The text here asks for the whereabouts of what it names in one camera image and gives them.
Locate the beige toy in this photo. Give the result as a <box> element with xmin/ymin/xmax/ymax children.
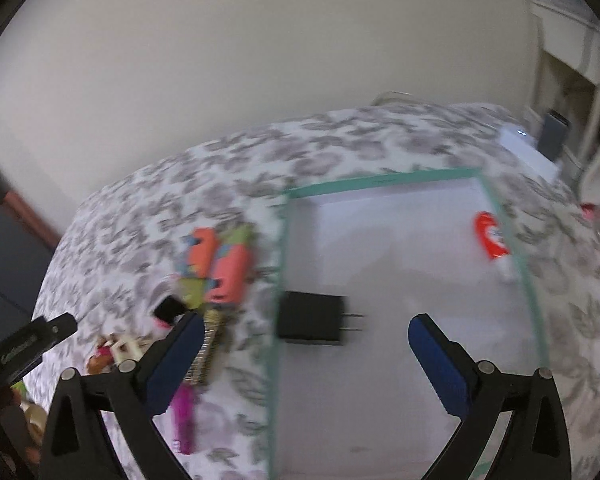
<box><xmin>21</xmin><ymin>402</ymin><xmax>48</xmax><ymax>436</ymax></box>

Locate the orange blue toy knife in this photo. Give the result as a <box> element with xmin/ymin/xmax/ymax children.
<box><xmin>205</xmin><ymin>222</ymin><xmax>256</xmax><ymax>307</ymax></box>
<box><xmin>172</xmin><ymin>227</ymin><xmax>218</xmax><ymax>311</ymax></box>

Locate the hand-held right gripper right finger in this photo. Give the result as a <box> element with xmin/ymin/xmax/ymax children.
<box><xmin>407</xmin><ymin>313</ymin><xmax>573</xmax><ymax>480</ymax></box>

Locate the black charger plug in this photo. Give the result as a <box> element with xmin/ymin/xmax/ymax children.
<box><xmin>277</xmin><ymin>291</ymin><xmax>366</xmax><ymax>346</ymax></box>

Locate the pink pen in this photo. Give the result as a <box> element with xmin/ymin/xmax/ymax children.
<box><xmin>172</xmin><ymin>385</ymin><xmax>198</xmax><ymax>456</ymax></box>

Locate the white furniture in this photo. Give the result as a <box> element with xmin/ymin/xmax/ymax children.
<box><xmin>525</xmin><ymin>0</ymin><xmax>600</xmax><ymax>196</ymax></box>

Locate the teal rimmed white box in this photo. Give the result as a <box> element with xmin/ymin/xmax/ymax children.
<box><xmin>267</xmin><ymin>167</ymin><xmax>551</xmax><ymax>480</ymax></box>

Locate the cream ribbed hair clip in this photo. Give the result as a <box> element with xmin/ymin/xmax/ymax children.
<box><xmin>111</xmin><ymin>337</ymin><xmax>146</xmax><ymax>361</ymax></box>

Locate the red and white tube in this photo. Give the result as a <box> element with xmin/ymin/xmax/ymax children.
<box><xmin>474</xmin><ymin>211</ymin><xmax>518</xmax><ymax>281</ymax></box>

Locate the dark cabinet with wooden edge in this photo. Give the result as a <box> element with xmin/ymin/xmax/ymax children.
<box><xmin>0</xmin><ymin>160</ymin><xmax>66</xmax><ymax>341</ymax></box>

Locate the small orange toy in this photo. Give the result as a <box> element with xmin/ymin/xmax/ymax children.
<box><xmin>86</xmin><ymin>347</ymin><xmax>113</xmax><ymax>376</ymax></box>

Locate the floral bed sheet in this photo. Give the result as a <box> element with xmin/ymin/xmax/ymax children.
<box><xmin>32</xmin><ymin>102</ymin><xmax>600</xmax><ymax>480</ymax></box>

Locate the grey device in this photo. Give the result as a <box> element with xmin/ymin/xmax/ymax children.
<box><xmin>537</xmin><ymin>109</ymin><xmax>570</xmax><ymax>161</ymax></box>

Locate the pink item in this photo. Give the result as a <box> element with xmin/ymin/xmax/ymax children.
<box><xmin>580</xmin><ymin>202</ymin><xmax>600</xmax><ymax>266</ymax></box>

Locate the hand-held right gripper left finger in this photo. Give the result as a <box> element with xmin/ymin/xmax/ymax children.
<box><xmin>39</xmin><ymin>311</ymin><xmax>206</xmax><ymax>480</ymax></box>

